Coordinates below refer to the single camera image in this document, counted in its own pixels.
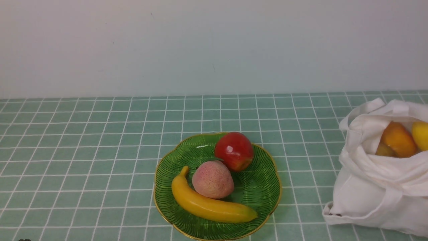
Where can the white cloth bag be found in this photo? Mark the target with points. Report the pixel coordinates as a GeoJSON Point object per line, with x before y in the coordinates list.
{"type": "Point", "coordinates": [378, 191]}

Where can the orange mango fruit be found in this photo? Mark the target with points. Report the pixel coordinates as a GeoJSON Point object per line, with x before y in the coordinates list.
{"type": "Point", "coordinates": [399, 140]}

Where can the red apple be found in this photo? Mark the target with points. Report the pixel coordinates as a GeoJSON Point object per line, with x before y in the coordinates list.
{"type": "Point", "coordinates": [235, 150]}

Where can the pink peach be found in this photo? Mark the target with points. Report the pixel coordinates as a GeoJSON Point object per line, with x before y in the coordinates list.
{"type": "Point", "coordinates": [213, 179]}

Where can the green leaf-pattern plate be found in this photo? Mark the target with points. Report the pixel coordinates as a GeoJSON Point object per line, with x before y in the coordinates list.
{"type": "Point", "coordinates": [257, 187]}

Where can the yellow banana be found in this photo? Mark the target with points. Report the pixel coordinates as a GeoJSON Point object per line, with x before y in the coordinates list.
{"type": "Point", "coordinates": [208, 208]}

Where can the yellow lemon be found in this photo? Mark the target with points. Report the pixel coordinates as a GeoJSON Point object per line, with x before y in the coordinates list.
{"type": "Point", "coordinates": [420, 135]}

